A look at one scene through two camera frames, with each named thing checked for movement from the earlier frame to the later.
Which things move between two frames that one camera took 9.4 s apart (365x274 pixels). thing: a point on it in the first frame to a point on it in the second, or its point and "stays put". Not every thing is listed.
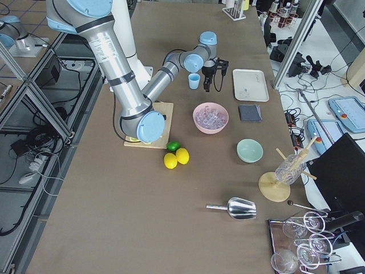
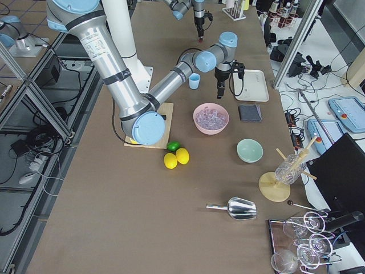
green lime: [173, 145] stays put
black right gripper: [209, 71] to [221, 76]
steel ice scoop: [238, 208] stays put
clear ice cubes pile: [210, 119] stays put
